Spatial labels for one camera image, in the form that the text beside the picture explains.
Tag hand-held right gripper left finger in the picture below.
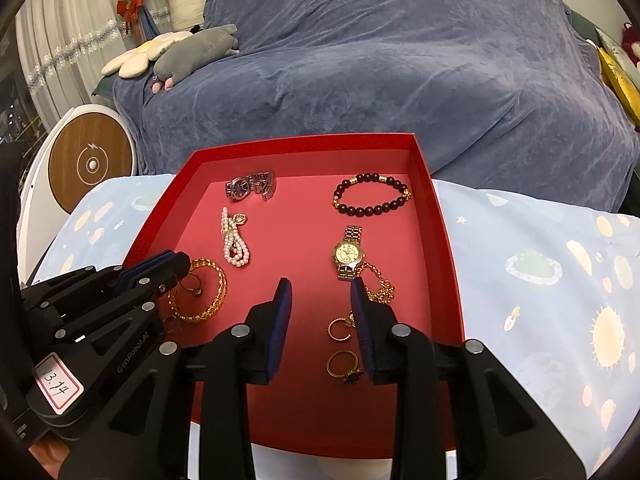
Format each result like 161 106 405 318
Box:
57 277 293 480

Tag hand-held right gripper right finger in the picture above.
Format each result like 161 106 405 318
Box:
350 276 586 480

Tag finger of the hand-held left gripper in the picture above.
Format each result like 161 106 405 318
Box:
20 250 192 313
24 296 182 411

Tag gold ear cuff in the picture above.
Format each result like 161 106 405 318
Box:
327 317 355 343

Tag gold chain bracelet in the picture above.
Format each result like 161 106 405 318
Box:
357 260 397 307

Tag gold ring with dark stone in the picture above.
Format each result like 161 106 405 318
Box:
326 351 364 387

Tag gold cuff bracelet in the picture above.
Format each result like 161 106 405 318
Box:
167 257 228 325

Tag gold wristwatch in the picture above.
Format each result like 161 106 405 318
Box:
330 225 365 282

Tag pearl bracelet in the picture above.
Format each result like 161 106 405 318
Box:
218 207 252 268

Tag red cardboard box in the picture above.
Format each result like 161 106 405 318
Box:
122 132 467 461

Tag silver wristwatch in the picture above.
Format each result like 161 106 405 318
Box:
225 170 277 203

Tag round white wood-faced device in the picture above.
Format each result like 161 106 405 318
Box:
17 104 135 281

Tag flower-shaped cushion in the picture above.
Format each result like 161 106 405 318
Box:
101 30 193 79

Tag grey plush toy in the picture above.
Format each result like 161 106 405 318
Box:
151 24 241 92

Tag blue-grey blanket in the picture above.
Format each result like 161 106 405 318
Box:
112 0 640 211

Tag white lace curtain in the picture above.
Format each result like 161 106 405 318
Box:
15 0 166 131

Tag red bow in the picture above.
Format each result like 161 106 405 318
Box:
116 0 143 36

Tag yellow cushion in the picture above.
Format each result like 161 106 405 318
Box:
595 27 640 128

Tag teal sofa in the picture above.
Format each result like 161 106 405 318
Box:
570 10 601 46

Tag red monkey plush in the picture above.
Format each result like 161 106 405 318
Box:
621 22 640 63

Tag dark beaded bracelet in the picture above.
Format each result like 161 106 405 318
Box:
331 172 413 217

